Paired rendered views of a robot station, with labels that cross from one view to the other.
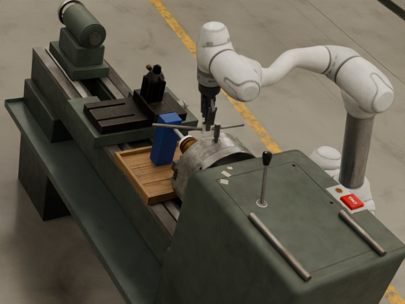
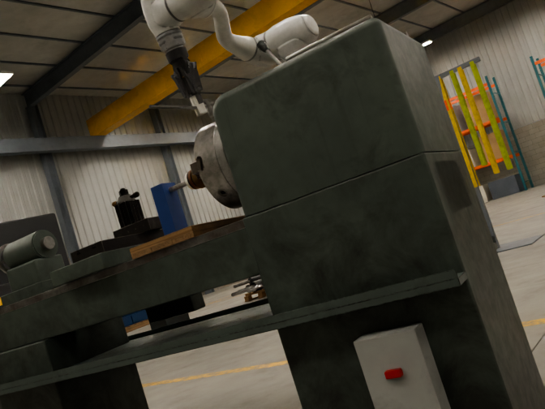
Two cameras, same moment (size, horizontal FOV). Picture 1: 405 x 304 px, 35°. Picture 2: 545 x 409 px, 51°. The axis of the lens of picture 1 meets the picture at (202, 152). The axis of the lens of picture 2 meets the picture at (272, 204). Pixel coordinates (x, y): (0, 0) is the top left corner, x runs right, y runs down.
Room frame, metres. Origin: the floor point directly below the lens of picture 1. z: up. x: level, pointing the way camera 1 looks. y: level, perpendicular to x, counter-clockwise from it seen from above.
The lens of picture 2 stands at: (0.02, 0.52, 0.74)
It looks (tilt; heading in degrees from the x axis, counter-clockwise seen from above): 4 degrees up; 341
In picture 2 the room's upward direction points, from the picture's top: 18 degrees counter-clockwise
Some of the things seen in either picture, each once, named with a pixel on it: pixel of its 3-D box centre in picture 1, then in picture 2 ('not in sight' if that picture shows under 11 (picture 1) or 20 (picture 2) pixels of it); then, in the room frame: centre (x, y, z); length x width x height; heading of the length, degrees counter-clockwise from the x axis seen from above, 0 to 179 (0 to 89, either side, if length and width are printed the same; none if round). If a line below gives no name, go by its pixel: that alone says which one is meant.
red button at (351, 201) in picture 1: (351, 202); not in sight; (1.77, -0.53, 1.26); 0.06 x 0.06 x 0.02; 41
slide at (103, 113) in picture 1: (135, 112); (126, 243); (2.44, 0.33, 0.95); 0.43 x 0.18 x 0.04; 131
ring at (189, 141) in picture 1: (193, 151); (202, 175); (2.07, 0.03, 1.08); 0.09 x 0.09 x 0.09; 41
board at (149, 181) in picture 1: (168, 169); (191, 236); (2.17, 0.12, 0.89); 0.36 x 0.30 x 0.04; 131
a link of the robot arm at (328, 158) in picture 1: (322, 171); not in sight; (2.34, -0.53, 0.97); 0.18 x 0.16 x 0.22; 37
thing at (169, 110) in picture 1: (153, 104); (139, 229); (2.46, 0.27, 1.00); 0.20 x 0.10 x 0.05; 41
